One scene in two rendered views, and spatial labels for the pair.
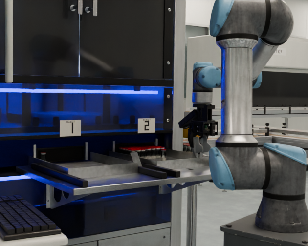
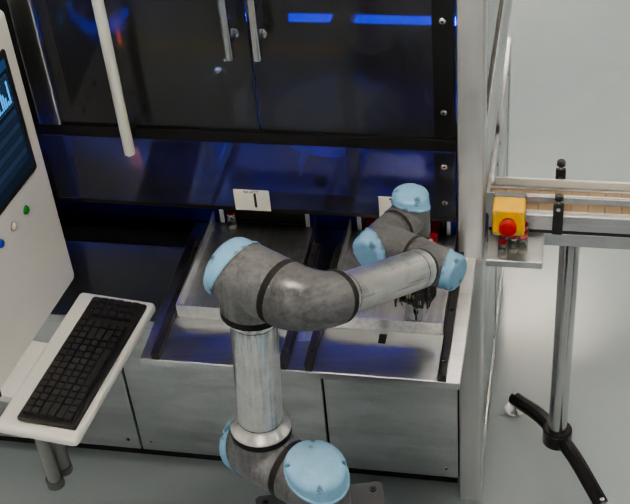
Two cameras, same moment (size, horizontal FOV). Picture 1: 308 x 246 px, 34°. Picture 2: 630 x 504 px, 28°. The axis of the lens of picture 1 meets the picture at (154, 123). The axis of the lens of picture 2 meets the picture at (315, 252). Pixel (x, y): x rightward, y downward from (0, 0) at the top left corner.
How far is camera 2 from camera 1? 227 cm
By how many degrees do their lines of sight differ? 57
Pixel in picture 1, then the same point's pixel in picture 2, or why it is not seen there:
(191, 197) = (559, 294)
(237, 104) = (239, 395)
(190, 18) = not seen: outside the picture
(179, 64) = (469, 115)
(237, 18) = (223, 299)
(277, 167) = (281, 490)
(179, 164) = (370, 325)
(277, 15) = (272, 319)
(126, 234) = not seen: hidden behind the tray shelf
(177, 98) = (467, 171)
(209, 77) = (360, 255)
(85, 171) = (202, 311)
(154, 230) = not seen: hidden behind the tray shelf
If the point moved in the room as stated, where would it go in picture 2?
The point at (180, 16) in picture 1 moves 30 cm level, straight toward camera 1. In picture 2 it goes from (470, 33) to (362, 94)
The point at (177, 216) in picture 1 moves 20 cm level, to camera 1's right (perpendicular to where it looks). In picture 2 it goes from (471, 339) to (537, 378)
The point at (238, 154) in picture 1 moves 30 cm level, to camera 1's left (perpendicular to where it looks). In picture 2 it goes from (237, 452) to (139, 377)
